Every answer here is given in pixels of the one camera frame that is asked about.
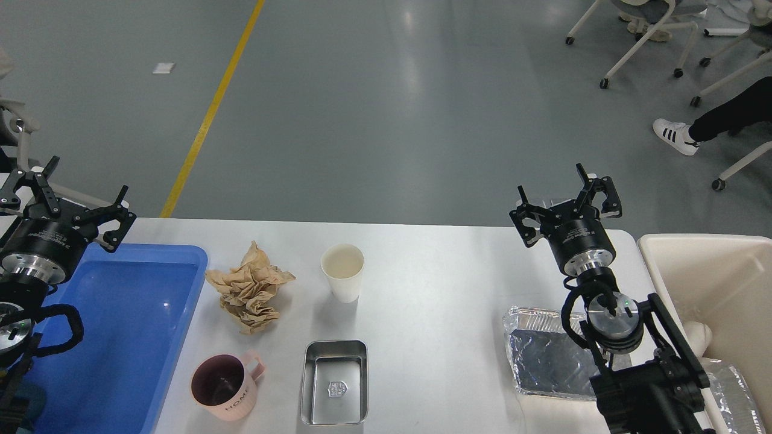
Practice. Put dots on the white office chair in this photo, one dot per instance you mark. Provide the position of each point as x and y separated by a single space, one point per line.
650 17

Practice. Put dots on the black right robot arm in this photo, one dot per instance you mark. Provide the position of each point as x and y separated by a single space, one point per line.
647 379

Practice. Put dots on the white chair near sneaker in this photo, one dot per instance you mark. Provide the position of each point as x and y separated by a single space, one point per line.
719 183

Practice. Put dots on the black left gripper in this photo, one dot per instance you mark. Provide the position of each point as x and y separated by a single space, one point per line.
48 249

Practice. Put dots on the blue plastic tray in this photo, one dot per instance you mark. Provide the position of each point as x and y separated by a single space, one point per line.
136 306

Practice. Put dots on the white chair left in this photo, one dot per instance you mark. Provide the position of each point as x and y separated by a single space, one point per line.
23 124

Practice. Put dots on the pink mug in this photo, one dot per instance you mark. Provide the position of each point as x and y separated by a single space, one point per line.
225 384

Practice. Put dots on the floor socket plate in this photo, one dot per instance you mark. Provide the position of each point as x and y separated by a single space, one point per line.
548 203

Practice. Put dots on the person leg with sneaker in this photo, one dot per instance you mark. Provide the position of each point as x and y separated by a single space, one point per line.
751 106

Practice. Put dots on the steel rectangular container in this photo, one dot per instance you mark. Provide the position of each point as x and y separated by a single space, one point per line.
335 384

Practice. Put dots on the crumpled brown paper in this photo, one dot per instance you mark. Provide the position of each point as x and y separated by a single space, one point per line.
246 290

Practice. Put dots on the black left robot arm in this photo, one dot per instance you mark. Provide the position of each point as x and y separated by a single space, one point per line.
30 328

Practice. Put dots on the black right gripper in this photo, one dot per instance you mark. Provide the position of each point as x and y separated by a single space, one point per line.
577 243

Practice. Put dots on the aluminium foil tray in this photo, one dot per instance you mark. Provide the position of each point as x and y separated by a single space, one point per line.
543 359

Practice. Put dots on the beige plastic bin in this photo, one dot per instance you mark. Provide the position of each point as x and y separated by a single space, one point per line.
724 282

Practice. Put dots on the white paper cup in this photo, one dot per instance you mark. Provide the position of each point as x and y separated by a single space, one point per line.
343 266

